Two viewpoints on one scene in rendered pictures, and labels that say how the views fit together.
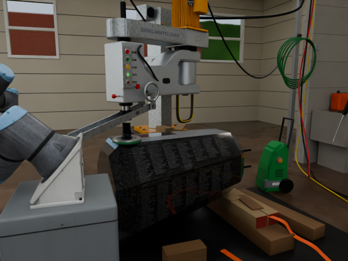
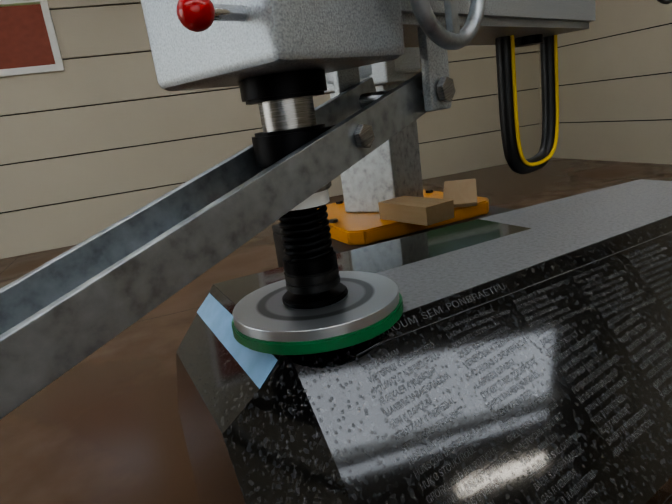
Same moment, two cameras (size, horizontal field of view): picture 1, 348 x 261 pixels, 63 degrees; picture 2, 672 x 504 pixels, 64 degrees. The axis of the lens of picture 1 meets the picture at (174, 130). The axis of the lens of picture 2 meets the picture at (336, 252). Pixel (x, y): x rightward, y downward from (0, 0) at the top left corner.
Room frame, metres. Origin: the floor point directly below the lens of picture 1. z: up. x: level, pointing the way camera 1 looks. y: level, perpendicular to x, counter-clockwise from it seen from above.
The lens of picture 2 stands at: (1.46, 0.32, 1.10)
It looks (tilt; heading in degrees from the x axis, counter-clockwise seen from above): 15 degrees down; 1
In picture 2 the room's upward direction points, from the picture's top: 8 degrees counter-clockwise
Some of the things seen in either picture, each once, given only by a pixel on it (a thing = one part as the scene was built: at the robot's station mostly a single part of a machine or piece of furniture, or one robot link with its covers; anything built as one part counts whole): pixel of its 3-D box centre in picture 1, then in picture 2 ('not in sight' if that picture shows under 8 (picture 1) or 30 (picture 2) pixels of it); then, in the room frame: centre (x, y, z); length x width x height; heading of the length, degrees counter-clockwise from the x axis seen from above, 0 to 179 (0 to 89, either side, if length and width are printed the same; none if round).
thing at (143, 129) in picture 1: (160, 129); (385, 210); (3.19, 0.16, 0.76); 0.49 x 0.49 x 0.05; 24
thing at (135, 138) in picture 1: (127, 138); (316, 301); (2.12, 0.36, 0.87); 0.21 x 0.21 x 0.01
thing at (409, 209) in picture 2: (164, 129); (415, 209); (2.94, 0.10, 0.81); 0.20 x 0.10 x 0.05; 32
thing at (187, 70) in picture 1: (185, 73); not in sight; (2.59, -0.10, 1.37); 0.19 x 0.19 x 0.20
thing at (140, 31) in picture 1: (159, 38); not in sight; (2.37, 0.11, 1.64); 0.96 x 0.25 x 0.17; 136
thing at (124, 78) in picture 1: (126, 67); not in sight; (1.99, 0.33, 1.40); 0.08 x 0.03 x 0.28; 136
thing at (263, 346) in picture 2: (127, 139); (316, 304); (2.12, 0.36, 0.87); 0.22 x 0.22 x 0.04
